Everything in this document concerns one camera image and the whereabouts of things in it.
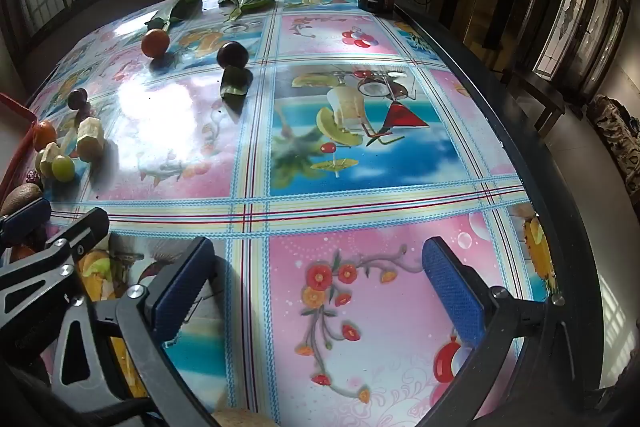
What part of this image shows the large dark green leaf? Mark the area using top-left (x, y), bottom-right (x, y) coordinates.
top-left (145, 0), bottom-right (203, 32)

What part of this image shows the orange tangerine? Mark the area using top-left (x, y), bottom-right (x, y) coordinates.
top-left (32, 120), bottom-right (58, 152)
top-left (140, 28), bottom-right (171, 59)
top-left (7, 244), bottom-right (38, 262)

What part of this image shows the dark wooden bench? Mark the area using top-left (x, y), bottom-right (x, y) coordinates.
top-left (500, 67), bottom-right (568, 138)

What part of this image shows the carved wooden furniture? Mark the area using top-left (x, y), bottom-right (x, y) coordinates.
top-left (586, 94), bottom-right (640, 208)

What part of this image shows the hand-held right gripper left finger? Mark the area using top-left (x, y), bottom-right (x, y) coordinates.
top-left (52, 236), bottom-right (216, 427)

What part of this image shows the small green leaf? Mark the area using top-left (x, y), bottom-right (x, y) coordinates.
top-left (220, 66), bottom-right (254, 98)

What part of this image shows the red rimmed white tray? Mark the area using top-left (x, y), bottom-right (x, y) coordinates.
top-left (0, 93), bottom-right (40, 188)

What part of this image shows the stained glass door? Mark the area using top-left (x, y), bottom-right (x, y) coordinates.
top-left (530, 0), bottom-right (633, 92)

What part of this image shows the fruit printed tablecloth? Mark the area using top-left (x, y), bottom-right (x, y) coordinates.
top-left (22, 0), bottom-right (566, 427)

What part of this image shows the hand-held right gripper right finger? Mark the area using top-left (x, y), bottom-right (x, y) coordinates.
top-left (421, 236), bottom-right (598, 427)

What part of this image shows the dark wooden table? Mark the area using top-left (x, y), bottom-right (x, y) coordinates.
top-left (357, 0), bottom-right (608, 413)

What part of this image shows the brown kiwi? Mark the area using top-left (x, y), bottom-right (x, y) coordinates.
top-left (0, 183), bottom-right (45, 218)

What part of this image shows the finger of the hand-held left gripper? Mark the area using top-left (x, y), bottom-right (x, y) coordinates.
top-left (0, 198), bottom-right (52, 248)
top-left (0, 208), bottom-right (110, 338)

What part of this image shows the green grape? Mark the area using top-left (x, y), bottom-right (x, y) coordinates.
top-left (52, 156), bottom-right (77, 182)

